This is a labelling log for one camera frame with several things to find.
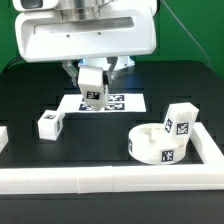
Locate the white sheet with tags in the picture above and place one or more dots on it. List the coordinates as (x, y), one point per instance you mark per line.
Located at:
(124, 102)

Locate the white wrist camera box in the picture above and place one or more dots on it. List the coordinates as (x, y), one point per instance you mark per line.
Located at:
(30, 5)

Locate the white round stool seat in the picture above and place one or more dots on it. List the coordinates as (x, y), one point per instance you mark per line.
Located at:
(149, 144)

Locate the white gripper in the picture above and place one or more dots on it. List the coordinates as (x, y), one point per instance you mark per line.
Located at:
(81, 29)

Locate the white right fence bar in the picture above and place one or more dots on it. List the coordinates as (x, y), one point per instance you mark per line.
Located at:
(205, 146)

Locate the white left fence piece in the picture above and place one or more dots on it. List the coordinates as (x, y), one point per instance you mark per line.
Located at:
(3, 137)

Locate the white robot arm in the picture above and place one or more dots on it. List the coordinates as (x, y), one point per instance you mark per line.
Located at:
(104, 33)

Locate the white front fence bar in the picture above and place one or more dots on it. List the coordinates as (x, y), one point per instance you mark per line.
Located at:
(110, 179)

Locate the white fence bar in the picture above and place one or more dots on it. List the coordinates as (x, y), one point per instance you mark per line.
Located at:
(205, 146)
(110, 179)

